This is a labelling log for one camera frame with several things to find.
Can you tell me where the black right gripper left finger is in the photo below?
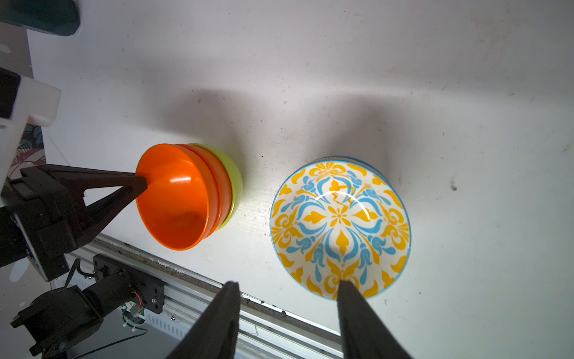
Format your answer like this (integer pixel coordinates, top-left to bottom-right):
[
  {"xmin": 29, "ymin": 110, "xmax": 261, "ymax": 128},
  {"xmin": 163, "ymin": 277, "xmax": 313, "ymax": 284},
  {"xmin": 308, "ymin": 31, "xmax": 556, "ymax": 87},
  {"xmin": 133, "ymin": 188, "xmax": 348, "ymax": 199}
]
[{"xmin": 168, "ymin": 281, "xmax": 241, "ymax": 359}]

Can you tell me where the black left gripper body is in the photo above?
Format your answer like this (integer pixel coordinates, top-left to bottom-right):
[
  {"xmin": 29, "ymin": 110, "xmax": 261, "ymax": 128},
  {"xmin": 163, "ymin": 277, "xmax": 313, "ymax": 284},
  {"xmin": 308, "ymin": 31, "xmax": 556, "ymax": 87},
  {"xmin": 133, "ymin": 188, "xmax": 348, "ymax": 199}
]
[{"xmin": 1, "ymin": 165, "xmax": 90, "ymax": 281}]

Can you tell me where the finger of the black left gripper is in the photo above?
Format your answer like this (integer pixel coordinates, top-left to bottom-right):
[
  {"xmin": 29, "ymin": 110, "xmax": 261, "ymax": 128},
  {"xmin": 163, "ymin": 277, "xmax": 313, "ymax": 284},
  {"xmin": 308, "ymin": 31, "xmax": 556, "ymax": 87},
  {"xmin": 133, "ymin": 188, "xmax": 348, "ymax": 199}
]
[{"xmin": 40, "ymin": 165, "xmax": 147, "ymax": 242}]

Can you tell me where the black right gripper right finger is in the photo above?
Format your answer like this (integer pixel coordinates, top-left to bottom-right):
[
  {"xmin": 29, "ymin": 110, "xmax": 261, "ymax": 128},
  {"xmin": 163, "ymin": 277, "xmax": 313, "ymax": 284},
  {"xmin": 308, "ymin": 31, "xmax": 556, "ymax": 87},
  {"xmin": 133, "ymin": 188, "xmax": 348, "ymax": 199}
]
[{"xmin": 337, "ymin": 281, "xmax": 410, "ymax": 358}]

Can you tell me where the large orange bowl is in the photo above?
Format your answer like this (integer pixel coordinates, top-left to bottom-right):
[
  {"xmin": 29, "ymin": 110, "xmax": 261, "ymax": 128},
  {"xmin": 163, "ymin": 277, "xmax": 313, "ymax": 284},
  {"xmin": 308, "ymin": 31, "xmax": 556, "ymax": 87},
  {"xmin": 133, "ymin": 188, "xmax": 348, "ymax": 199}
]
[{"xmin": 136, "ymin": 144, "xmax": 220, "ymax": 251}]

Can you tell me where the blue yellow patterned bowl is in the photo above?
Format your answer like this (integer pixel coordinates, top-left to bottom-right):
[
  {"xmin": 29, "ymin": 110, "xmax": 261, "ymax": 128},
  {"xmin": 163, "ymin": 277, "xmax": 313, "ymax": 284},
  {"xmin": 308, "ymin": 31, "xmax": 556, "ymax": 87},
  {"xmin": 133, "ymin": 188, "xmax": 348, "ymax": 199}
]
[{"xmin": 269, "ymin": 160, "xmax": 412, "ymax": 300}]

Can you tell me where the small orange bowl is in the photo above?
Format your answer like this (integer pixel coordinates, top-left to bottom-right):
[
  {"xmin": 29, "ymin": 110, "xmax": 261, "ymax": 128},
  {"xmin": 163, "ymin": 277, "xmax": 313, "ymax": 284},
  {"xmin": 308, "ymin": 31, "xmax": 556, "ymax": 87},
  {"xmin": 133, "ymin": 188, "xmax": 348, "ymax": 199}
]
[{"xmin": 182, "ymin": 144, "xmax": 232, "ymax": 233}]

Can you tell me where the yellow flower bowl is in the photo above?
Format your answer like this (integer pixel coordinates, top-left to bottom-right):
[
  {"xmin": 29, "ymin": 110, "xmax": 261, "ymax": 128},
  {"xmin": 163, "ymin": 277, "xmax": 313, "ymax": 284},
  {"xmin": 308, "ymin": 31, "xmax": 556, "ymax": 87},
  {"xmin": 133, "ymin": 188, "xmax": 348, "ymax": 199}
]
[{"xmin": 318, "ymin": 156, "xmax": 388, "ymax": 182}]

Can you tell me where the lime green bowl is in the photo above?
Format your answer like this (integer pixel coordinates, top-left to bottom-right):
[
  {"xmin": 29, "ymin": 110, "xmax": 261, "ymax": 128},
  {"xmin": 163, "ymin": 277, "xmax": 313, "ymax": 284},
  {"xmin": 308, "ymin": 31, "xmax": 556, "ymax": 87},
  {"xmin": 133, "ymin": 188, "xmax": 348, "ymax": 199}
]
[{"xmin": 192, "ymin": 143, "xmax": 244, "ymax": 230}]

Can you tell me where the dark green mug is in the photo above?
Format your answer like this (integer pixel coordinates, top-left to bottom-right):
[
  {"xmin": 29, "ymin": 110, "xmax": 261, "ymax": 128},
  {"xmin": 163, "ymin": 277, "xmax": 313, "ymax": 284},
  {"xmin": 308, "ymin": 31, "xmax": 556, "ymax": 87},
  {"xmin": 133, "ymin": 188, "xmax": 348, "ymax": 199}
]
[{"xmin": 1, "ymin": 0, "xmax": 81, "ymax": 37}]

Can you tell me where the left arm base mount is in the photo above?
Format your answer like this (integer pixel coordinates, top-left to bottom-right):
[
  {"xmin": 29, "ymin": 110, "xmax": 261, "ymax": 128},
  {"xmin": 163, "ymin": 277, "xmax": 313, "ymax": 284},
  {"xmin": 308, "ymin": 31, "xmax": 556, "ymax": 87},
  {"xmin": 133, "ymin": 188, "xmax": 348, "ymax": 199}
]
[{"xmin": 10, "ymin": 254, "xmax": 164, "ymax": 358}]

